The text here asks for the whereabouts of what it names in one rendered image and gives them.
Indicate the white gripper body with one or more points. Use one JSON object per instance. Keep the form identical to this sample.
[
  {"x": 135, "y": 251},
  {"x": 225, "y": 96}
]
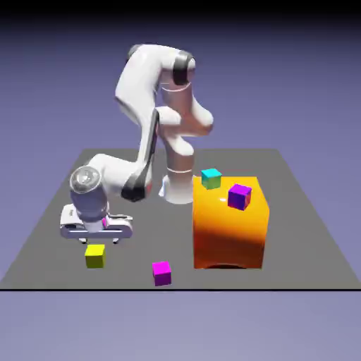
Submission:
[{"x": 118, "y": 228}]

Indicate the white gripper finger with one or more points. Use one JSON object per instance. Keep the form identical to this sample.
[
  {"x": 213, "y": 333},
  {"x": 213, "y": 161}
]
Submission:
[
  {"x": 83, "y": 240},
  {"x": 115, "y": 240}
]

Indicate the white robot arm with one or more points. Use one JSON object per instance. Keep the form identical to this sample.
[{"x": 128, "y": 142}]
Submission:
[{"x": 135, "y": 93}]

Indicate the small yellow cube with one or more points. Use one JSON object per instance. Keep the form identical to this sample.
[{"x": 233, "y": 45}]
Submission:
[{"x": 95, "y": 256}]

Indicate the small magenta cube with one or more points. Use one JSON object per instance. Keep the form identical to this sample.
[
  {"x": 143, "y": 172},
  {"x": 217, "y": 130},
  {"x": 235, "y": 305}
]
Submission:
[{"x": 161, "y": 273}]

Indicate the small cyan cube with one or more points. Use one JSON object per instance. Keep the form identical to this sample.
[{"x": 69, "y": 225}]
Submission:
[{"x": 211, "y": 178}]

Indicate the small purple cube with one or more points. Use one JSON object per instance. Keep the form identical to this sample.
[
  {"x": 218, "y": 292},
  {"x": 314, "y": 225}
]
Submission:
[{"x": 239, "y": 196}]

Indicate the large orange box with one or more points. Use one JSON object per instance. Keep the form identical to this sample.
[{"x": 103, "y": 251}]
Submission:
[{"x": 228, "y": 234}]

